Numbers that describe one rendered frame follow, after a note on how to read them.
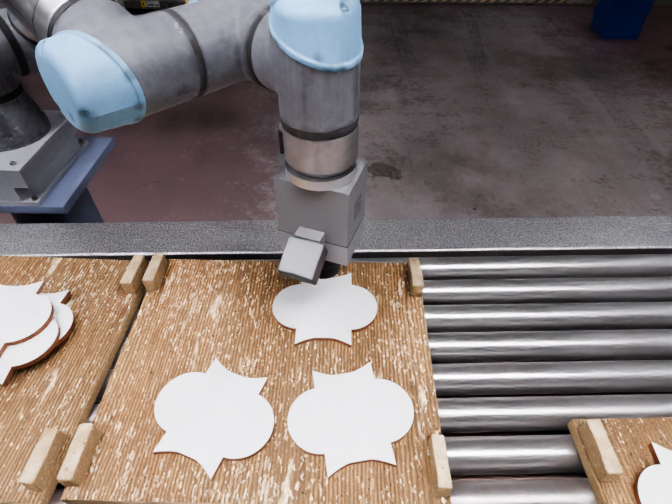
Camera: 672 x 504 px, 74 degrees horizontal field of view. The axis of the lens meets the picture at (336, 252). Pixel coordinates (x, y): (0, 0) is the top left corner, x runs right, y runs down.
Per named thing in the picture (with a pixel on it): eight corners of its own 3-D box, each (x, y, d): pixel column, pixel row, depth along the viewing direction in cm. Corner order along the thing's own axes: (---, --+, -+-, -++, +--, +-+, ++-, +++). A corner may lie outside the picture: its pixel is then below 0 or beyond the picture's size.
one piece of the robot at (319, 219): (237, 174, 40) (259, 290, 52) (330, 196, 38) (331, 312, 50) (292, 112, 48) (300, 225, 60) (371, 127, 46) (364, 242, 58)
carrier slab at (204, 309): (162, 265, 73) (159, 258, 71) (416, 269, 72) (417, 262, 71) (65, 504, 48) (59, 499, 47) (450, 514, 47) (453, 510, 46)
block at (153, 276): (158, 263, 71) (153, 251, 69) (169, 263, 71) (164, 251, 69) (145, 292, 66) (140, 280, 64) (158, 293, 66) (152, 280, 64)
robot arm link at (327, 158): (343, 147, 40) (261, 131, 42) (343, 189, 43) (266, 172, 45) (369, 109, 45) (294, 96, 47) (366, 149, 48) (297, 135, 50)
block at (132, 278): (138, 265, 70) (133, 253, 68) (150, 265, 70) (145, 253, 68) (124, 294, 66) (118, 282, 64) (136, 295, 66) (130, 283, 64)
